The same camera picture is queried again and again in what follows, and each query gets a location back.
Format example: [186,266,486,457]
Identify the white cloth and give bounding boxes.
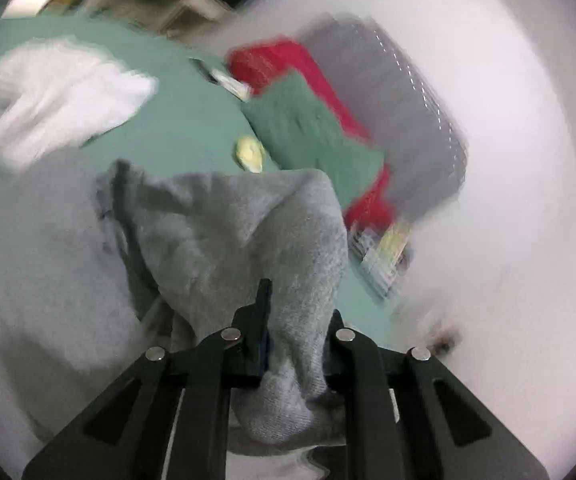
[0,35,160,174]

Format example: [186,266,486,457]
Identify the stack of booklets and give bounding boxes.
[349,220,415,306]

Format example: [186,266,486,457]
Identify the grey sweatshirt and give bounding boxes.
[0,158,350,458]

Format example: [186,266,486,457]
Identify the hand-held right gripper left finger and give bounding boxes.
[22,278,274,480]

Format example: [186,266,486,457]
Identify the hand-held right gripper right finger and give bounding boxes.
[322,309,552,480]

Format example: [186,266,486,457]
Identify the teal bed sheet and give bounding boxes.
[0,12,399,351]

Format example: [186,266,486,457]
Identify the red pillow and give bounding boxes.
[226,36,394,233]

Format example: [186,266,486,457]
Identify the green pillow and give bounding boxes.
[240,71,386,207]

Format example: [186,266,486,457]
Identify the small yellow toy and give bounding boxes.
[233,135,268,173]

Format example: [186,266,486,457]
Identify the grey storage basket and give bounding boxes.
[298,12,469,221]

